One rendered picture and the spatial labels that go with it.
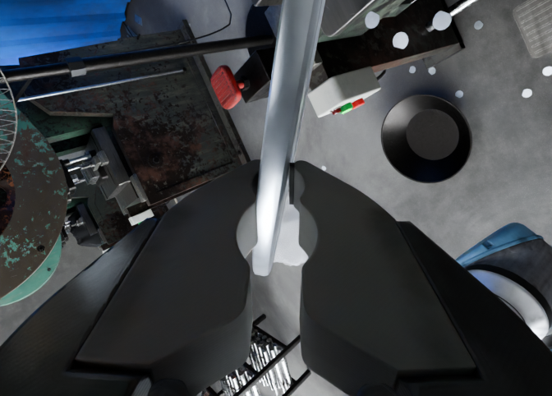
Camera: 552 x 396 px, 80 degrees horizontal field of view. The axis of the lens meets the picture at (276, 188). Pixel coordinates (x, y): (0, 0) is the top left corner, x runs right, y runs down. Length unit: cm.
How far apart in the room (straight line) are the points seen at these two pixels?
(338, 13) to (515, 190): 94
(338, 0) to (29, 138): 134
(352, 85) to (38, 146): 124
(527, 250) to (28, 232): 145
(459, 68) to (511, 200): 43
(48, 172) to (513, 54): 158
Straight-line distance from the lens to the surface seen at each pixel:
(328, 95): 63
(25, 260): 150
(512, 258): 56
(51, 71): 118
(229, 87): 62
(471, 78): 119
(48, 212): 151
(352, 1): 41
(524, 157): 120
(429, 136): 126
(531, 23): 97
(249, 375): 240
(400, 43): 53
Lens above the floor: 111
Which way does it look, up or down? 36 degrees down
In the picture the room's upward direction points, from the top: 117 degrees counter-clockwise
